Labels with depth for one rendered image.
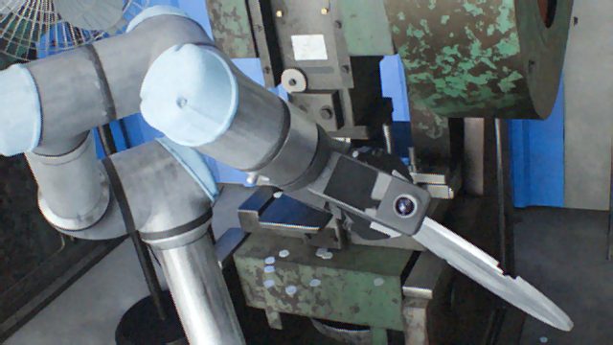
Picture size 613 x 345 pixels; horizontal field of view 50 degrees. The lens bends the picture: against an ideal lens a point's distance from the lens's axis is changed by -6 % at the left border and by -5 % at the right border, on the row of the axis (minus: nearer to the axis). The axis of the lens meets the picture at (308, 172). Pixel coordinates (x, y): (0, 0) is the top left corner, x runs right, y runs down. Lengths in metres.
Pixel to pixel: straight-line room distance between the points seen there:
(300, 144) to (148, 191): 0.41
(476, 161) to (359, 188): 1.09
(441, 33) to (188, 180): 0.41
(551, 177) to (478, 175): 1.04
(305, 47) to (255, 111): 0.84
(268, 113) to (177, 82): 0.09
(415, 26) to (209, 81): 0.48
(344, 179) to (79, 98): 0.25
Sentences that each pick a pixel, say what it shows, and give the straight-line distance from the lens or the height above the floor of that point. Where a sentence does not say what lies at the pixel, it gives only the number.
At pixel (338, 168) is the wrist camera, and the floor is 1.16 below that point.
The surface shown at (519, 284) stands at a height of 1.00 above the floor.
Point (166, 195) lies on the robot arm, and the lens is 0.97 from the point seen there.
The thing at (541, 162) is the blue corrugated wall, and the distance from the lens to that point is 2.70.
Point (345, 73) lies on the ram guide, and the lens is 1.33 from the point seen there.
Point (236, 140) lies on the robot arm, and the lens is 0.55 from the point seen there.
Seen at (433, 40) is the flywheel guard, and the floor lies 1.16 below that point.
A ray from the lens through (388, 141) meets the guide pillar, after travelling 1.56.
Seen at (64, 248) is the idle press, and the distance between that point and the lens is 2.96.
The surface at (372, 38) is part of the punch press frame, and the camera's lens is 1.27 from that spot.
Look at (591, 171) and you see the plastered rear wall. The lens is 2.73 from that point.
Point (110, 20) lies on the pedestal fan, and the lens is 1.97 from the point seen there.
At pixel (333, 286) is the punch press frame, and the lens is 1.45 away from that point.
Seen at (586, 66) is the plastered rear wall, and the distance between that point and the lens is 2.56.
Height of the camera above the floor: 1.44
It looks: 26 degrees down
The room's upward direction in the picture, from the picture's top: 11 degrees counter-clockwise
